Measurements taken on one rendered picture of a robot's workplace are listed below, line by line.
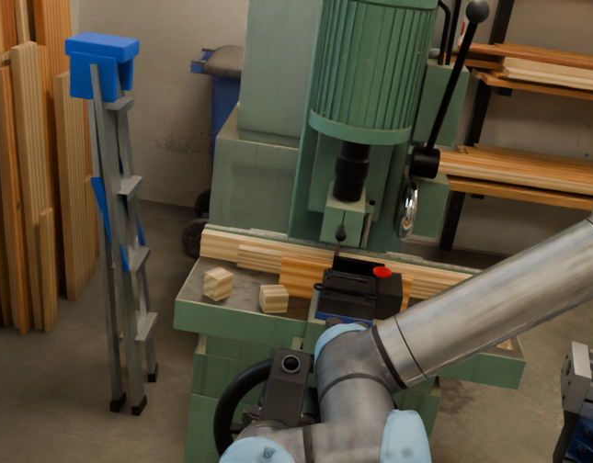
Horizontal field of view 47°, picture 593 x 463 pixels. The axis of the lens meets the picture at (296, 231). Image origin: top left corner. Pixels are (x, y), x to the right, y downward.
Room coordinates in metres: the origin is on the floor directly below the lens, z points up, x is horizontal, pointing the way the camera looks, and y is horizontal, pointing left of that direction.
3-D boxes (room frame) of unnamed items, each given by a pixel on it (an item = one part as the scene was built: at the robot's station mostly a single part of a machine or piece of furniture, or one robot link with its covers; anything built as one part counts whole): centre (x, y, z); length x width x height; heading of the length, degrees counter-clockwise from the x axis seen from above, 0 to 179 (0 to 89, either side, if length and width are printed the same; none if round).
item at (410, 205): (1.27, -0.21, 1.02); 0.12 x 0.03 x 0.12; 177
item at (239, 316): (1.04, -0.11, 0.87); 0.61 x 0.30 x 0.06; 87
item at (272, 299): (1.02, 0.02, 0.92); 0.04 x 0.04 x 0.03; 22
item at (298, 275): (1.08, -0.10, 0.94); 0.23 x 0.02 x 0.07; 87
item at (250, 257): (1.14, -0.20, 0.92); 0.60 x 0.02 x 0.04; 87
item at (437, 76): (1.36, -0.25, 1.23); 0.09 x 0.08 x 0.15; 177
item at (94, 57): (1.87, 0.54, 0.58); 0.27 x 0.25 x 1.16; 90
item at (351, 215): (1.17, -0.08, 1.03); 0.14 x 0.07 x 0.09; 177
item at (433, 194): (1.33, -0.25, 1.02); 0.09 x 0.07 x 0.12; 87
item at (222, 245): (1.17, -0.12, 0.93); 0.60 x 0.02 x 0.05; 87
